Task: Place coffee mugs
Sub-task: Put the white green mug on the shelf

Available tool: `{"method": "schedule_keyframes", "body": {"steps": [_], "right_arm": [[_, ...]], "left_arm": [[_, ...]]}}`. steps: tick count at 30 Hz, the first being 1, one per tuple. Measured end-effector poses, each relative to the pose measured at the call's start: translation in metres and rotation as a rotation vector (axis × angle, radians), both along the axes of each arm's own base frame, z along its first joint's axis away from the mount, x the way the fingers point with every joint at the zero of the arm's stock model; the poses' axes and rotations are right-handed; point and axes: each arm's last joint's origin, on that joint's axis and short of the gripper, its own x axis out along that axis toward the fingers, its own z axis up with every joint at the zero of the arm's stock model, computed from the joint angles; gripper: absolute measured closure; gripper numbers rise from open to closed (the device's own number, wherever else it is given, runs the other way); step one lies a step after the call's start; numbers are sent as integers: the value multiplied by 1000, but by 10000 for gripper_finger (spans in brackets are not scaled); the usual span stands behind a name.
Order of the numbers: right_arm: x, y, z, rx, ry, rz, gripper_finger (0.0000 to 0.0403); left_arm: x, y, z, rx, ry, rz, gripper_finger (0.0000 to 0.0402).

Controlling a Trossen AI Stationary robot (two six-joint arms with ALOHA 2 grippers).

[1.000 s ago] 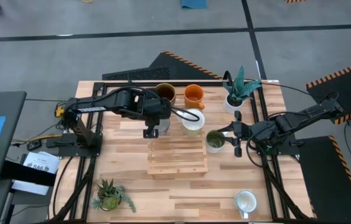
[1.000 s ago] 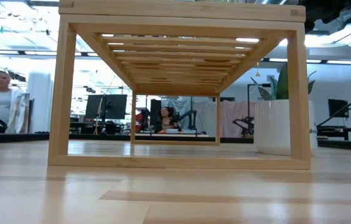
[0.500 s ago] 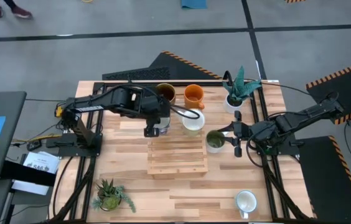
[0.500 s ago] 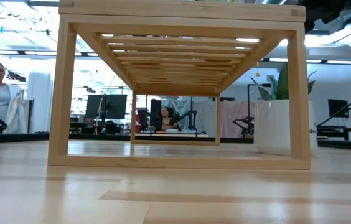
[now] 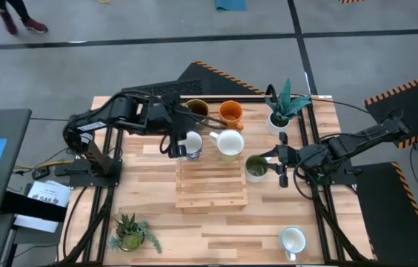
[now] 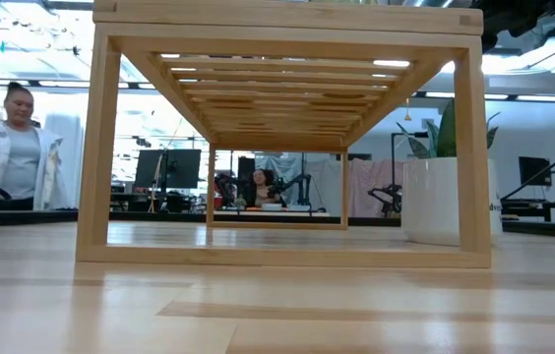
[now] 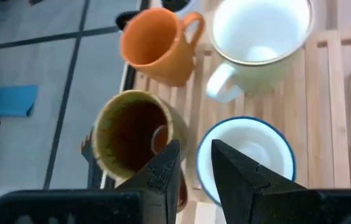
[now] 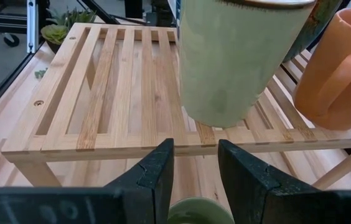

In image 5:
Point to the blue floor mat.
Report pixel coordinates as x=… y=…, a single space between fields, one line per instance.
x=230 y=4

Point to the black power adapter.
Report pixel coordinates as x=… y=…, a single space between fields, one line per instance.
x=41 y=173

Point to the orange mug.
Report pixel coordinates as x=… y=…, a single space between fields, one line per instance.
x=230 y=111

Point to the white printed paper sheet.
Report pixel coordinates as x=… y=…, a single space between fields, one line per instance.
x=49 y=193

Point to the small succulent in pot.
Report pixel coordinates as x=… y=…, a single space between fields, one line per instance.
x=131 y=237

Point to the snake plant in white pot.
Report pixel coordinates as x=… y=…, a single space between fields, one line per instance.
x=285 y=104

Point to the black mat hazard stripe edge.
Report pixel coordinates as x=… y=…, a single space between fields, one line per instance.
x=416 y=100
x=201 y=81
x=387 y=222

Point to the white mug dark green inside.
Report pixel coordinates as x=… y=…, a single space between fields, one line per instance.
x=255 y=167

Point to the plain white mug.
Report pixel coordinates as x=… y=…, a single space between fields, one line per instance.
x=292 y=240

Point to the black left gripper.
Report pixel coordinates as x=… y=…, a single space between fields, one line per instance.
x=175 y=115

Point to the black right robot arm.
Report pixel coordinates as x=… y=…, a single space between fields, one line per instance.
x=372 y=135

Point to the teal glazed mug brown inside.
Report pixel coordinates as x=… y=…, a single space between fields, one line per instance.
x=198 y=107

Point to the person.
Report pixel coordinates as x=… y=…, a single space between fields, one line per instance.
x=16 y=11

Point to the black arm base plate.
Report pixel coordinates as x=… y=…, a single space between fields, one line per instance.
x=344 y=174
x=90 y=180

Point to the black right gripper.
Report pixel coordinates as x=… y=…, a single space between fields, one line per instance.
x=292 y=157

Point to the black aluminium table frame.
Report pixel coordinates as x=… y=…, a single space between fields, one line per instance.
x=249 y=98

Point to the white mug green tile pattern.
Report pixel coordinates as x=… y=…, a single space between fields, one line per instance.
x=230 y=142

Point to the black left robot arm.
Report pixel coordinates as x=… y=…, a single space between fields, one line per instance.
x=120 y=111

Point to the white mug blue flower print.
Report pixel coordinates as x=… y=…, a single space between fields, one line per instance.
x=194 y=142

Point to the wooden slatted rack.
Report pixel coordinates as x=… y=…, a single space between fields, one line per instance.
x=209 y=189

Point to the grey side desk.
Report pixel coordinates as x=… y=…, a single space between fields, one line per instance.
x=12 y=155

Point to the white blank paper sheet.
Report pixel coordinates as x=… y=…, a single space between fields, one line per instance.
x=35 y=223

